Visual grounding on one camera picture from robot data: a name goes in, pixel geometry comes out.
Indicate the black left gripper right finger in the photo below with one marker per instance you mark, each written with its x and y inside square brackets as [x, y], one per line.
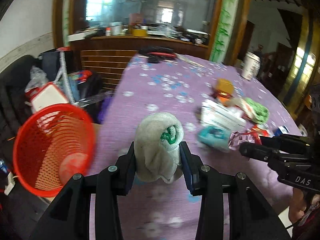
[250, 214]

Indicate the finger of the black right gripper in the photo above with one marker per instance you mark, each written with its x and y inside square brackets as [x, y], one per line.
[260, 152]

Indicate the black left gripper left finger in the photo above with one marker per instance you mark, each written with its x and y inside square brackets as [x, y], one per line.
[67, 217]

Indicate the red white snack wrapper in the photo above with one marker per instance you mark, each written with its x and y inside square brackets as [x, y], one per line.
[252, 136]

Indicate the blue white small box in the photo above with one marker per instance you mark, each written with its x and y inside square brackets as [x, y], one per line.
[281, 130]

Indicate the green knitted cloth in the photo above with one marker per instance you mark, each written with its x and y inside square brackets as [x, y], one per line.
[261, 113]

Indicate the teal cartoon tissue pack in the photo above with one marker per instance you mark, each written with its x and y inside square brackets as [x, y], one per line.
[215, 137]

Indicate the white paper bag wrapper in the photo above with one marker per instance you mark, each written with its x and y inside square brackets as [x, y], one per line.
[241, 103]

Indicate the large white medicine box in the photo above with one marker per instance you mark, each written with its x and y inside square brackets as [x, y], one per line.
[215, 114]

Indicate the orange small box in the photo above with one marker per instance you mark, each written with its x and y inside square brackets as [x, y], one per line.
[223, 98]

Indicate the yellow orange box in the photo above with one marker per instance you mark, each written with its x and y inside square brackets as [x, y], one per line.
[224, 86]

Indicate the grey white cloth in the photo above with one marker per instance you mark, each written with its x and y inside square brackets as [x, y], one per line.
[157, 148]

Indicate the red plastic mesh basket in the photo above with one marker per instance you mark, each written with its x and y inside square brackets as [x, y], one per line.
[45, 140]

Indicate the white patterned cup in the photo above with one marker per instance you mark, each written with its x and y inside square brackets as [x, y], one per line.
[250, 66]

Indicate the bamboo painted pillar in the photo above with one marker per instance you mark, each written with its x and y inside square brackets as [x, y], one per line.
[224, 30]

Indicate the purple floral tablecloth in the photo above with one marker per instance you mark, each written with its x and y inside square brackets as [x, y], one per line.
[168, 211]

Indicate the red white box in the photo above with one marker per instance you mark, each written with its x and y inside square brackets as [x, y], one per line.
[48, 95]

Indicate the black sofa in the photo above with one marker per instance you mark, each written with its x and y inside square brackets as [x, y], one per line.
[14, 111]

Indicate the black red tool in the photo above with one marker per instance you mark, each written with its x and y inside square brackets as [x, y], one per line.
[157, 54]

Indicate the clear plastic bag on sofa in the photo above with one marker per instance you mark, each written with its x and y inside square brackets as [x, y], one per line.
[38, 78]

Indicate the glass partition panel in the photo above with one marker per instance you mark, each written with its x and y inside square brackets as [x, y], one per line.
[185, 20]

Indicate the black shopping bag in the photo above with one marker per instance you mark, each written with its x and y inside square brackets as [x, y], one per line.
[50, 62]

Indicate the wooden cabinet counter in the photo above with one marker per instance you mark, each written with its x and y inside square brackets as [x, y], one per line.
[109, 55]

